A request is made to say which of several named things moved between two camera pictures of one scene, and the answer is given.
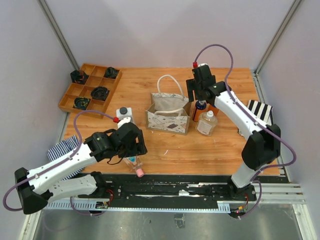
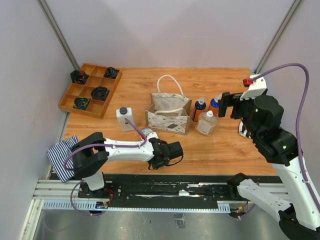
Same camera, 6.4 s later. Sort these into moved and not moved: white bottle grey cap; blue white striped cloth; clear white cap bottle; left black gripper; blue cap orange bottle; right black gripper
Moved: right black gripper; left black gripper
Not moved: blue cap orange bottle; white bottle grey cap; clear white cap bottle; blue white striped cloth
